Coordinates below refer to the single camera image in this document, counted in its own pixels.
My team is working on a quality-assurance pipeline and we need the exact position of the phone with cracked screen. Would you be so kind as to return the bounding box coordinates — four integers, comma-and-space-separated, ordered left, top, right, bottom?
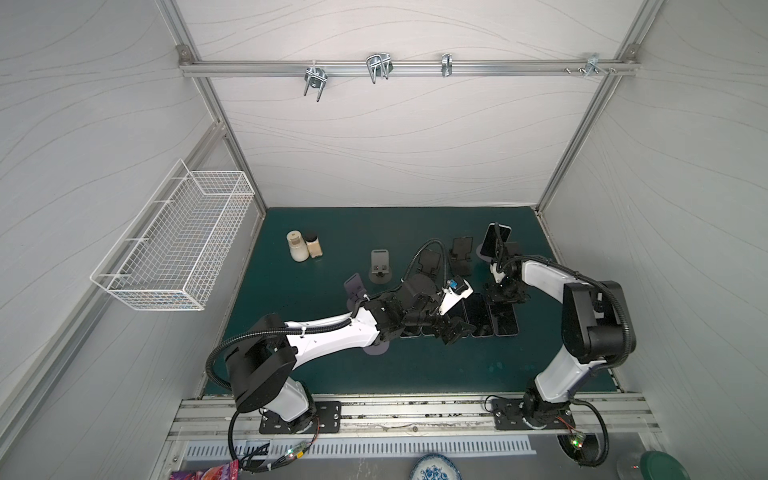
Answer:
465, 293, 494, 338

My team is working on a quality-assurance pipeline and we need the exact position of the phone with light green frame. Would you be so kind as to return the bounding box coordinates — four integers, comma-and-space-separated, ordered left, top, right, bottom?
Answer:
400, 327, 422, 338

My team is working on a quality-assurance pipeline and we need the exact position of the phone with purple frame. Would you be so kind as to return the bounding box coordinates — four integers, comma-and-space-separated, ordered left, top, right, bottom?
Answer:
489, 302, 519, 337

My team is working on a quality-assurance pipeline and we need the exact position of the phone with white frame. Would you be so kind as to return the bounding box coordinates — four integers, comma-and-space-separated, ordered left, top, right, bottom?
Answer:
480, 222, 512, 258

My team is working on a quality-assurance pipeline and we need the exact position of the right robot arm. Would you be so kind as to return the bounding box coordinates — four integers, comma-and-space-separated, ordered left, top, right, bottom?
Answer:
490, 240, 636, 429

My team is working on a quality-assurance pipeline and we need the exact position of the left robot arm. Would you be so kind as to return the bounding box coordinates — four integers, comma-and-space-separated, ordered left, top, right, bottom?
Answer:
206, 274, 474, 429

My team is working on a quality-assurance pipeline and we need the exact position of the grey round stand back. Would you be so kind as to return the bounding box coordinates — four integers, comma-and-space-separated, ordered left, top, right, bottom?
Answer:
369, 249, 392, 285

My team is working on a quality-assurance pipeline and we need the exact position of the purple round stand front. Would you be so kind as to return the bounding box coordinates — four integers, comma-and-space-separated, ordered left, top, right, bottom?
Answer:
363, 342, 390, 356

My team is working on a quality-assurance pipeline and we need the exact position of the purple round stand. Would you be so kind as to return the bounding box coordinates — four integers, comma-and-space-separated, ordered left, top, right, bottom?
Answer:
344, 273, 369, 311
363, 342, 390, 356

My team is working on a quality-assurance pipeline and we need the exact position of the lilac round phone stand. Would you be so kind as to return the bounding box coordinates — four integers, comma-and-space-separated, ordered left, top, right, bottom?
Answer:
475, 245, 493, 263

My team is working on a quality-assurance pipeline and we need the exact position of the purple round stand middle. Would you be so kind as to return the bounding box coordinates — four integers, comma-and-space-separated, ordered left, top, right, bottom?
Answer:
344, 273, 369, 311

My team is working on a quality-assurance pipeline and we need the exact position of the black rectangular phone stand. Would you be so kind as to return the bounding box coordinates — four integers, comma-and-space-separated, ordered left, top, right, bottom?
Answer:
449, 236, 473, 277

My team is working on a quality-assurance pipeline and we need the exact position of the black folding phone stand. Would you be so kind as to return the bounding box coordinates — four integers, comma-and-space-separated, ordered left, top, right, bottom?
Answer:
417, 248, 442, 280

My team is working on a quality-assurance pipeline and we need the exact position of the small brown bottle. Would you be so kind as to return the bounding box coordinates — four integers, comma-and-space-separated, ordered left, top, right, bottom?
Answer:
304, 232, 323, 258

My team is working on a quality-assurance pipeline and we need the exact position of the cream plastic bottle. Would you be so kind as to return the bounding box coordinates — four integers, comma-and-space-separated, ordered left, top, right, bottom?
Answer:
286, 230, 310, 263

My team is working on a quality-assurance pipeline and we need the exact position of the blue white plate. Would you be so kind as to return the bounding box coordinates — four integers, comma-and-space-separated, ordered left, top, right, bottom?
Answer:
408, 454, 462, 480

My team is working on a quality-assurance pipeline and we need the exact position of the pink patterned bag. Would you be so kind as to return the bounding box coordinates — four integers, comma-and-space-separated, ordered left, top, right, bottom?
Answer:
168, 460, 240, 480

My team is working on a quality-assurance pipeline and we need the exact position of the green round lid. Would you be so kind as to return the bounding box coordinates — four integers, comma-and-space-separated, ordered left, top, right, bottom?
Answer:
638, 451, 691, 480

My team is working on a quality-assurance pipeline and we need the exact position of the metal top crossbar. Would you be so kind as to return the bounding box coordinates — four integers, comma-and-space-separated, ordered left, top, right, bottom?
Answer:
176, 45, 641, 81

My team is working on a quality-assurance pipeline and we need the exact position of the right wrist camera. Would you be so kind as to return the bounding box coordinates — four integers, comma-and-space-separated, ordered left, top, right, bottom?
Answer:
490, 263, 506, 284

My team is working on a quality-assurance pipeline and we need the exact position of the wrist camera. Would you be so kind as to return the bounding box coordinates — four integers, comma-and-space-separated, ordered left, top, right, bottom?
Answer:
490, 263, 506, 284
437, 276, 474, 316

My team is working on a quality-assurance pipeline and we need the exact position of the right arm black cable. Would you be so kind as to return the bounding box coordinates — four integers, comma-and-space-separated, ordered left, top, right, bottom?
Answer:
493, 223, 637, 370

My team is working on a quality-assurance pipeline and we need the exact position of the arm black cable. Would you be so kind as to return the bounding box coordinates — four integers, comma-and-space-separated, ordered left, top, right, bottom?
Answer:
205, 238, 450, 392
493, 223, 637, 370

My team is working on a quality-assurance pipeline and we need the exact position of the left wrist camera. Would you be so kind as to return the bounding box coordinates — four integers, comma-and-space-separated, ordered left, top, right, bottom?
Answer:
437, 276, 474, 316

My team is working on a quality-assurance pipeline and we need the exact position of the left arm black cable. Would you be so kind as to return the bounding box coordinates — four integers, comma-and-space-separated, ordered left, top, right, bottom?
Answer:
205, 238, 450, 392

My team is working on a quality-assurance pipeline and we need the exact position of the white wire basket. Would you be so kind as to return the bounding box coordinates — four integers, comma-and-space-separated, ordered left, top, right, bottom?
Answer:
90, 160, 255, 312

